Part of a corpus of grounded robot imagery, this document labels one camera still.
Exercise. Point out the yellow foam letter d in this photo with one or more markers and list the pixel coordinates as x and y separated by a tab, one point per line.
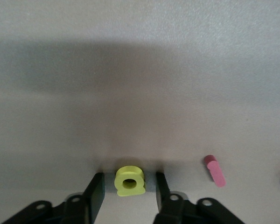
130	172

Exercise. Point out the red foam letter i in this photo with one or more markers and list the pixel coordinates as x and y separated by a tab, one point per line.
215	173

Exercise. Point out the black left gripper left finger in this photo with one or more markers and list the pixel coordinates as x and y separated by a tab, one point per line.
94	198

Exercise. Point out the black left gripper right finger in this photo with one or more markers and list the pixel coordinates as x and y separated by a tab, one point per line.
164	203

